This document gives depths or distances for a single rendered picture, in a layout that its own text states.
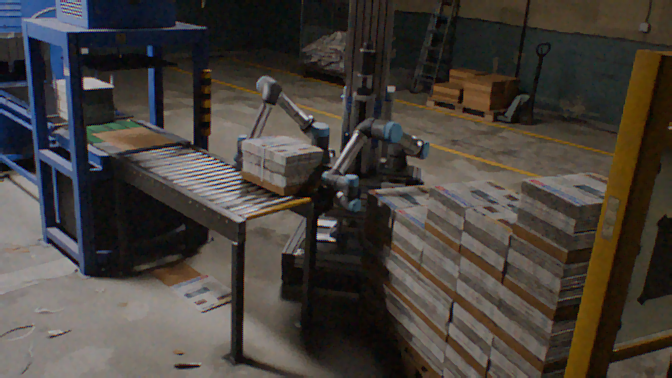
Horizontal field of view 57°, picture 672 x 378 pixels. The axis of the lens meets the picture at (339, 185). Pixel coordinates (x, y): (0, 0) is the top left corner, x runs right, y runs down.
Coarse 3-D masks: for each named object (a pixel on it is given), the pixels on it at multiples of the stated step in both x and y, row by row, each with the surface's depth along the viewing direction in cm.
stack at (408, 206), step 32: (384, 192) 349; (416, 192) 353; (384, 224) 337; (416, 224) 308; (384, 256) 339; (416, 256) 311; (448, 256) 286; (384, 288) 344; (416, 288) 312; (480, 288) 267; (416, 320) 316; (448, 320) 289; (448, 352) 292; (480, 352) 269
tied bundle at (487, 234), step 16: (480, 208) 270; (496, 208) 271; (512, 208) 273; (480, 224) 263; (496, 224) 254; (512, 224) 255; (464, 240) 273; (480, 240) 264; (496, 240) 255; (480, 256) 264; (496, 256) 254
